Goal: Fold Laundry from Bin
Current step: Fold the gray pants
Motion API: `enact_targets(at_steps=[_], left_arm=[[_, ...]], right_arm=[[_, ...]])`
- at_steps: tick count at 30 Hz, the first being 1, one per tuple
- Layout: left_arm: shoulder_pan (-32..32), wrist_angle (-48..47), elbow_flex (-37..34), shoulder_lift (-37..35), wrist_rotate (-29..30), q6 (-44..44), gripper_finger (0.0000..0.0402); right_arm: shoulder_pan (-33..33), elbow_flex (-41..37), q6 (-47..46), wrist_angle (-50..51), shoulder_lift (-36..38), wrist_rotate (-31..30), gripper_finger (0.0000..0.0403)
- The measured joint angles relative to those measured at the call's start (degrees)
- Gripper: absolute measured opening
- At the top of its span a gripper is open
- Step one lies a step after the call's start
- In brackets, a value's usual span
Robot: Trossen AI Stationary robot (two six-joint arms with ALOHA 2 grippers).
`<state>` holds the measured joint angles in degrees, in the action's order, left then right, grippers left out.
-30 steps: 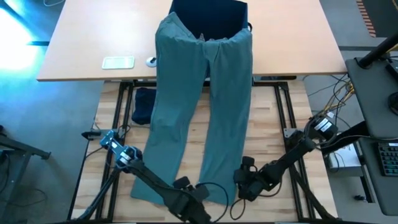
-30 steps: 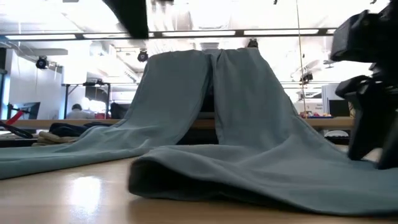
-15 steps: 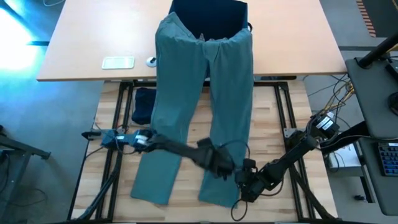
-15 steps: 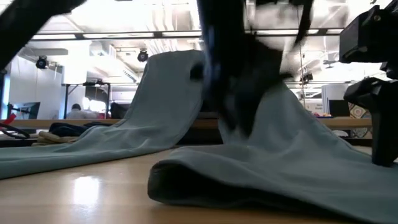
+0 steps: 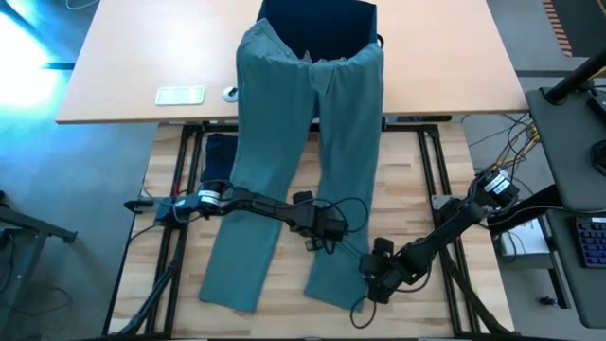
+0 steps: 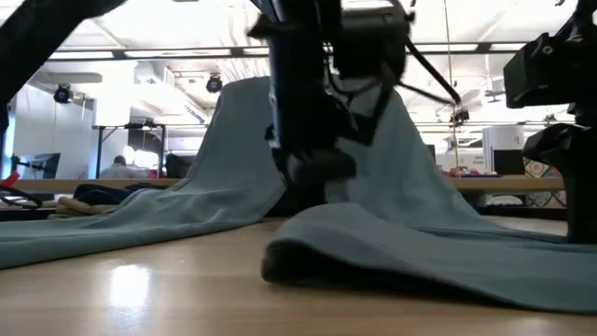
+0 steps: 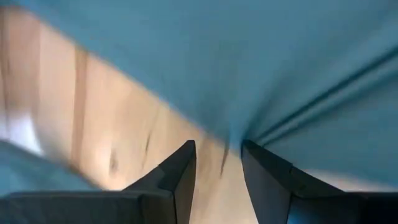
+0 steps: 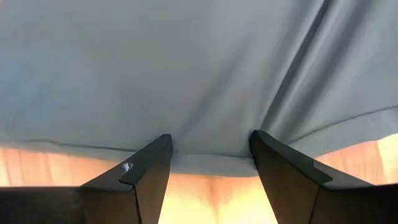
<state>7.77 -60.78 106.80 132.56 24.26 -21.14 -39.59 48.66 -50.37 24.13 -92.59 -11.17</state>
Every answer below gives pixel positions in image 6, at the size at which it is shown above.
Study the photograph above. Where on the khaki shorts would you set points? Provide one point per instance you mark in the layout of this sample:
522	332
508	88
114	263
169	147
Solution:
79	207

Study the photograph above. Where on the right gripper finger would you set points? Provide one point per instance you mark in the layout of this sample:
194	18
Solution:
583	200
555	144

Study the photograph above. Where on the white pillar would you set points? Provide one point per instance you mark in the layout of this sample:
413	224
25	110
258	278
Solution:
503	137

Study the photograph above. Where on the teal shirt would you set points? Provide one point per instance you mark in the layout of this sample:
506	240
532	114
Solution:
420	233

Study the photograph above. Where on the red object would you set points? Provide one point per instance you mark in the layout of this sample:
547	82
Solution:
9	179

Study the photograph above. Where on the black computer monitor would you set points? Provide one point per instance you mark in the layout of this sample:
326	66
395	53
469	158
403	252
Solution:
46	165

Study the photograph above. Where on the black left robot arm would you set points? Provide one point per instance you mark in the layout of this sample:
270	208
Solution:
28	37

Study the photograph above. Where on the black equipment box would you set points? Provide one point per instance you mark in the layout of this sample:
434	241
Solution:
431	154

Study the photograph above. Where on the colourful patchwork quilt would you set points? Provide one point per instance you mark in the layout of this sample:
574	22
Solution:
536	169

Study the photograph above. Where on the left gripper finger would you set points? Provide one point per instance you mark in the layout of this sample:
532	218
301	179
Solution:
326	168
308	196

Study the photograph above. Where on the black tall stand frame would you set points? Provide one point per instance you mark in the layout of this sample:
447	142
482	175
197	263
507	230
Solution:
99	154

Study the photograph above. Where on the black square screen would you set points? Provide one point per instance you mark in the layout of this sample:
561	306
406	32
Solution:
508	162

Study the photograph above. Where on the grey tarp cover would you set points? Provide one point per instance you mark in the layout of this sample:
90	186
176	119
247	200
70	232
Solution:
179	165

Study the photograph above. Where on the black light rail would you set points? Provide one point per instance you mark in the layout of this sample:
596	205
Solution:
140	53

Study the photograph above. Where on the beige wooden desk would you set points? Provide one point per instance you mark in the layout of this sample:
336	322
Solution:
46	185

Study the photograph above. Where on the colourful toy pile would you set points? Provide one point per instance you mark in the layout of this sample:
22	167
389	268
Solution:
466	174

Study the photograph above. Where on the black aluminium table frame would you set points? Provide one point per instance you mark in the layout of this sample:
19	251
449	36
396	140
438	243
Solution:
23	214

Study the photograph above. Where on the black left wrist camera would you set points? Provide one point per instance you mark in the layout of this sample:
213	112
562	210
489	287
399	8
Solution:
368	46

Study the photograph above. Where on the navy boxer briefs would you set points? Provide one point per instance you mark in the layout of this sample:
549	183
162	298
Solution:
98	193

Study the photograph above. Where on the white rounded object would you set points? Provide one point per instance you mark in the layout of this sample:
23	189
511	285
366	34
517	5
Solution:
506	200

